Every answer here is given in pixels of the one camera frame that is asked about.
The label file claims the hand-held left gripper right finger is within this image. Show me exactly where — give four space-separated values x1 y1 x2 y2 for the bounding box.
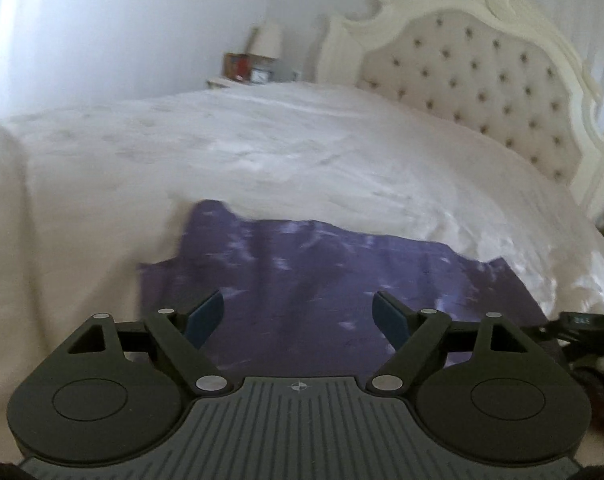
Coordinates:
368 290 530 395

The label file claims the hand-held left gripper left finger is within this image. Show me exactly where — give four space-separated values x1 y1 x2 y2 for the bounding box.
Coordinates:
67 288 235 396

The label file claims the purple hoodie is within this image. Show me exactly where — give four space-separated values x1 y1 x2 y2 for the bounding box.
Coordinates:
137 200 550 377

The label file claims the white bed with duvet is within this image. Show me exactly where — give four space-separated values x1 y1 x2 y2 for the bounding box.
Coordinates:
0 82 604 461

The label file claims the red box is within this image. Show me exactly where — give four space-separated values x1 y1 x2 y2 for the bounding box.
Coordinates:
224 53 251 82

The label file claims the cream tufted headboard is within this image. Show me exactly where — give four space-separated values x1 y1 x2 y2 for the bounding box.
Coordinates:
314 0 604 222

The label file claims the cream shade table lamp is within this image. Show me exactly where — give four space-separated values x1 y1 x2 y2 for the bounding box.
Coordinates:
247 21 284 61

